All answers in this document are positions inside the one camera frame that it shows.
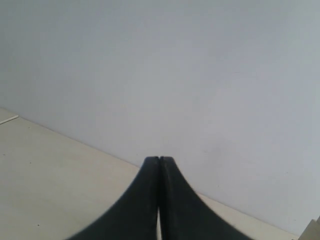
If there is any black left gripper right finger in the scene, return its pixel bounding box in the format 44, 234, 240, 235
158, 156, 250, 240

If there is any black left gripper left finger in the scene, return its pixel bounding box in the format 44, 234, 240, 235
69, 156, 160, 240

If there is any large wooden cube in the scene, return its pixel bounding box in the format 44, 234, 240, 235
298, 217, 320, 240

